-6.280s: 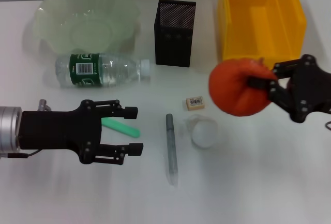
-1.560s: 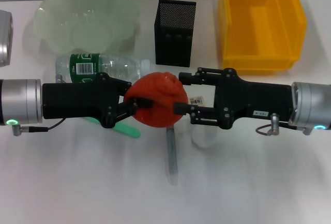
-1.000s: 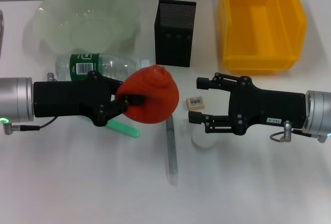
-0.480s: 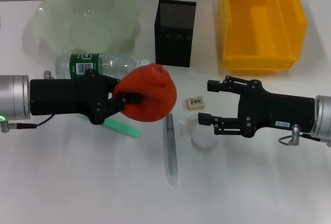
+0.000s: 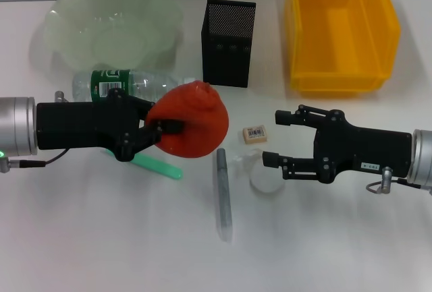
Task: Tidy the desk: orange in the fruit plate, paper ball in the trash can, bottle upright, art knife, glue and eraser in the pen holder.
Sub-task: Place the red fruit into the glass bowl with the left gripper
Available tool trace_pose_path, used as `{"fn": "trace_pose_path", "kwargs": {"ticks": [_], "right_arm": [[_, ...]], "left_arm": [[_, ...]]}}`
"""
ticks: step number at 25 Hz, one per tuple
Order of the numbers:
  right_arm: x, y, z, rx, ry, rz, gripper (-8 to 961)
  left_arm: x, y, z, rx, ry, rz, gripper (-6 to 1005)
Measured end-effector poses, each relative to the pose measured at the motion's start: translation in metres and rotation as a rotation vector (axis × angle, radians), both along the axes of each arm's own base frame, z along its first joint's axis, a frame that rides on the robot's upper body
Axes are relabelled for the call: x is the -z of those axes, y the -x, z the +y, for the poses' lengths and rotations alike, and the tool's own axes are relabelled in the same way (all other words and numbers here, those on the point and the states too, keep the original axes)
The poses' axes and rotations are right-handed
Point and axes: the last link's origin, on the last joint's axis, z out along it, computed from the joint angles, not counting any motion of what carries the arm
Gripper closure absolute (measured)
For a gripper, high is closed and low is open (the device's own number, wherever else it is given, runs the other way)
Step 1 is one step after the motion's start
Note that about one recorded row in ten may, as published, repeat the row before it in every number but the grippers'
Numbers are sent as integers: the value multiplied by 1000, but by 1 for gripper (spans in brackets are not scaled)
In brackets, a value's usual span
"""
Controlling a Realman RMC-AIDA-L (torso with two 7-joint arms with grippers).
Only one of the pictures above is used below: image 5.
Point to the green pen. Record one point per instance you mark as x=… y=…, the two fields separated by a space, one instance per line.
x=162 y=168

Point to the yellow plastic bin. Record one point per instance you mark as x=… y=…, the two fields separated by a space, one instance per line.
x=341 y=46

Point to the clear green-label water bottle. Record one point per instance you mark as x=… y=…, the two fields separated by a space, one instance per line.
x=141 y=83

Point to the orange fruit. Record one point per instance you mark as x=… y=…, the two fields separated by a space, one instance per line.
x=199 y=120

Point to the pale green glass fruit plate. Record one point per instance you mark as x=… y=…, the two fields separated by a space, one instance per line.
x=111 y=25

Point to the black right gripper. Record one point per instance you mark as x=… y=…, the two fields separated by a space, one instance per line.
x=368 y=150

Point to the white garlic bulb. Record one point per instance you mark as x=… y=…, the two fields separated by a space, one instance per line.
x=266 y=182

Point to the silver plug on left gripper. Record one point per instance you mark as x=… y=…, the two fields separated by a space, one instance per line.
x=60 y=96

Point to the grey pen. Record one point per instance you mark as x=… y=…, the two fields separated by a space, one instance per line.
x=223 y=191

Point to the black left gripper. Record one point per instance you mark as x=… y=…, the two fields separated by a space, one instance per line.
x=77 y=125

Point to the black mesh pen holder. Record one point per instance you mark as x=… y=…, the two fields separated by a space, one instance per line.
x=227 y=46

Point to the beige eraser with barcode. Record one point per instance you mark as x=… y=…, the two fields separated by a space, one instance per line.
x=255 y=135

